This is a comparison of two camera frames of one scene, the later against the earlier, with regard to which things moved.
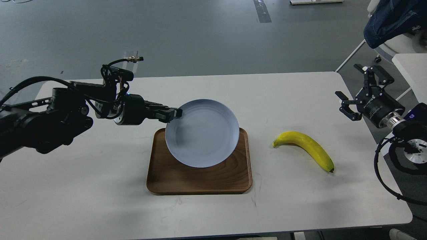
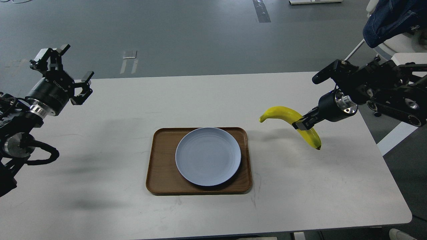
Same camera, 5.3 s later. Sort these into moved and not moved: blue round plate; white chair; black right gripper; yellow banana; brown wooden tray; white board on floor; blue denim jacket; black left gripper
Moved: black right gripper; black left gripper; yellow banana; blue round plate
Not moved: blue denim jacket; white chair; brown wooden tray; white board on floor
